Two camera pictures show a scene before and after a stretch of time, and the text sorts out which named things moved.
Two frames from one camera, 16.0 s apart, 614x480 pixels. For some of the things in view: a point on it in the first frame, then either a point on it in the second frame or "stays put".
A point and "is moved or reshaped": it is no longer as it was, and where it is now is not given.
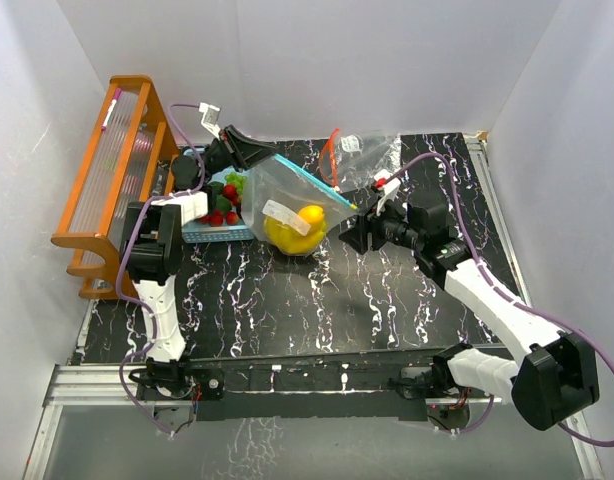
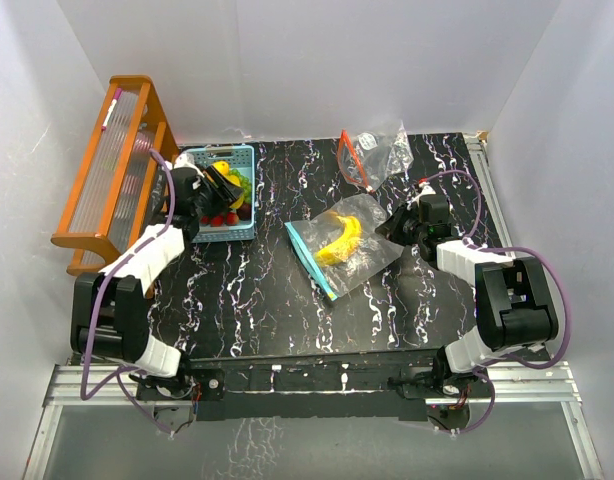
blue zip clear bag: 286,210 -> 342,244
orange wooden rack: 129,162 stays put
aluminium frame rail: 122,386 stays put
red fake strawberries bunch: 216,218 stays put
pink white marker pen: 117,94 stays put
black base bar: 380,384 stays put
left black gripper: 248,152 -> 228,191
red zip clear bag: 350,162 is moved or reshaped
